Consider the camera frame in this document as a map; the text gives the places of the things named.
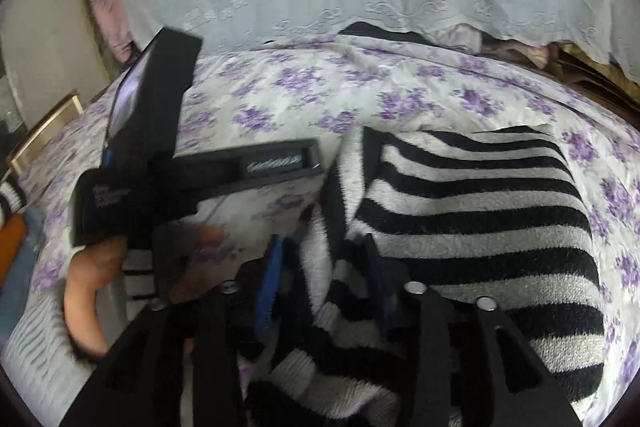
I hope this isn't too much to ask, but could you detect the person left hand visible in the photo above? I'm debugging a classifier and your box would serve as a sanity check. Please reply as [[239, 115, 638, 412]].
[[62, 223, 227, 356]]

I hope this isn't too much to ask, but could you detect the purple floral bed sheet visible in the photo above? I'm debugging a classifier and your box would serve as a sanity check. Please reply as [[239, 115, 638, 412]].
[[20, 38, 639, 426]]

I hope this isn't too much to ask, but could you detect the wooden picture frame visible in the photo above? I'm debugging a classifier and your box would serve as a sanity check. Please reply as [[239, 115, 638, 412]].
[[8, 91, 84, 176]]

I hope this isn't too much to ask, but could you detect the black white striped sweater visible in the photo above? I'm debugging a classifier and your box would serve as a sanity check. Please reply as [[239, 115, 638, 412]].
[[246, 126, 604, 426]]

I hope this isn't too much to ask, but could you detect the folded bedding stack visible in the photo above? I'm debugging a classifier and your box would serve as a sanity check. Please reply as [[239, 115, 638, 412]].
[[340, 22, 639, 127]]

